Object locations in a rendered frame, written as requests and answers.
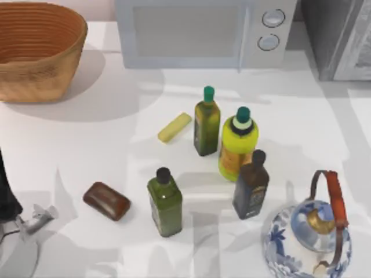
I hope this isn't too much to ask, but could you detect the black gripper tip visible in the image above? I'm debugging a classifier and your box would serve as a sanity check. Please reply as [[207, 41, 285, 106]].
[[0, 149, 24, 224]]

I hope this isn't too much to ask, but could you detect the dark green bottle teal cap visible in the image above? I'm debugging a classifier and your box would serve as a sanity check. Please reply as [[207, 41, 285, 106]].
[[193, 86, 221, 158]]

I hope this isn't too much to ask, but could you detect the dark brown bottle black cap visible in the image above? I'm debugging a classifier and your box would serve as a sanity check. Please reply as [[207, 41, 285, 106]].
[[232, 149, 270, 221]]

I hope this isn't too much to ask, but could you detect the brown bread loaf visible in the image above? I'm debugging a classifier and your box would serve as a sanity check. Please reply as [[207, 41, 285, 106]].
[[82, 181, 132, 223]]

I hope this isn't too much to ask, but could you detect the yellow bottle teal cap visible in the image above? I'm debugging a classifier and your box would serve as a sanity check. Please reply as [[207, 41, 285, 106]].
[[217, 106, 259, 182]]

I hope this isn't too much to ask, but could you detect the microwave knob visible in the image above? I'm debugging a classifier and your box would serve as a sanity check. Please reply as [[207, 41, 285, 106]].
[[257, 33, 281, 52], [261, 8, 286, 28]]

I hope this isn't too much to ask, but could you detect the blue and white teapot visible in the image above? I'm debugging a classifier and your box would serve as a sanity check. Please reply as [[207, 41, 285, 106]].
[[261, 170, 353, 278]]

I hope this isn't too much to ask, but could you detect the pale microwave oven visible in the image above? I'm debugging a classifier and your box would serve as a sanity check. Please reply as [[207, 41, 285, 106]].
[[114, 0, 299, 73]]

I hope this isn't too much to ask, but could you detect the woven brown basket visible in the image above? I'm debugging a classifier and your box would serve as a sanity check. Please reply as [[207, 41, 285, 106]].
[[0, 0, 89, 103]]

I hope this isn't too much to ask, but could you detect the pale yellow bread stick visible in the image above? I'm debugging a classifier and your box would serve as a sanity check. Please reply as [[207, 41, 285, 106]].
[[157, 112, 192, 144]]

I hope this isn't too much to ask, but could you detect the green bottle black cap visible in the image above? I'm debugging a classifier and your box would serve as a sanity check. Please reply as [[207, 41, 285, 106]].
[[147, 167, 184, 238]]

